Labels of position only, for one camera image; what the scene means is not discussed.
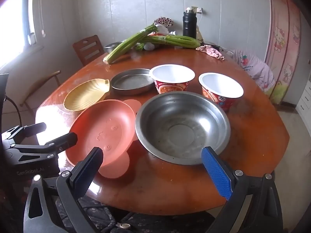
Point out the black slender tool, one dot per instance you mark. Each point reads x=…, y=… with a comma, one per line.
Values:
x=211, y=45

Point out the pink strawberry print jacket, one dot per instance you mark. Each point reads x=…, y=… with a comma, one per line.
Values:
x=255, y=70

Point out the small steel bowl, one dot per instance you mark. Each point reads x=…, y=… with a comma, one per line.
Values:
x=110, y=46

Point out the red packet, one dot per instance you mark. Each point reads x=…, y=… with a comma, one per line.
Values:
x=159, y=34

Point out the light bentwood chair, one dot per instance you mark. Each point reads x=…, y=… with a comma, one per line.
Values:
x=38, y=82

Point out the window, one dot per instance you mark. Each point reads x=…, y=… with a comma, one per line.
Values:
x=14, y=34

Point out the shallow steel plate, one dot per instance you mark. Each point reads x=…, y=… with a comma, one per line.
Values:
x=132, y=81

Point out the small white box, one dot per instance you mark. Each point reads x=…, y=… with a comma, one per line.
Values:
x=32, y=39

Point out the brown slatted wooden chair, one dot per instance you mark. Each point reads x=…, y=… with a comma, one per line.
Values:
x=87, y=49

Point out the yellow leaf-shaped plate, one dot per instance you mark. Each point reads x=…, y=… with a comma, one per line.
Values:
x=82, y=97

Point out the white wall socket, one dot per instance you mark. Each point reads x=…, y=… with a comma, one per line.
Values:
x=196, y=9

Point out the white foam fruit net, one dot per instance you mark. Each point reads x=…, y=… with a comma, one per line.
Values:
x=148, y=46

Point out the pink cartoon wardrobe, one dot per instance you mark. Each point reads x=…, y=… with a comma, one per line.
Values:
x=284, y=41

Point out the wide red paper noodle bowl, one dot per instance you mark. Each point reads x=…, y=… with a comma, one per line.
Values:
x=171, y=74

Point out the white drawer cabinet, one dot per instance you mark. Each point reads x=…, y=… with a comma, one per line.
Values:
x=305, y=102

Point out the large steel bowl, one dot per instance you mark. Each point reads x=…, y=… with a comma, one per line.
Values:
x=179, y=126

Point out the dried flower bouquet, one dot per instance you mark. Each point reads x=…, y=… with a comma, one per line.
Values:
x=163, y=21

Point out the pink cloth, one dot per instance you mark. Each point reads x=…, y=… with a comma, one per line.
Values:
x=210, y=52

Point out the black thermos bottle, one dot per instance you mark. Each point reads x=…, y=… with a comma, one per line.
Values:
x=189, y=25

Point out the tall red paper noodle bowl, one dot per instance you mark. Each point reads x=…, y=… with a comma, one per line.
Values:
x=218, y=85

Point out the white plastic bag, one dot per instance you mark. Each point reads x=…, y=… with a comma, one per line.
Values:
x=162, y=29

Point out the celery bunch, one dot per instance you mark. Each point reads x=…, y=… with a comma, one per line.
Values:
x=179, y=41
x=121, y=48

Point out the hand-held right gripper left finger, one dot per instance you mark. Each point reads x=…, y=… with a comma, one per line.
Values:
x=85, y=176

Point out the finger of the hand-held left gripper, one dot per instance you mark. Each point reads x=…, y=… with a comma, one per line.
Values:
x=65, y=140
x=34, y=129

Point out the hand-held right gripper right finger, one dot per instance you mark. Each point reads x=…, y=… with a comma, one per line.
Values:
x=217, y=172

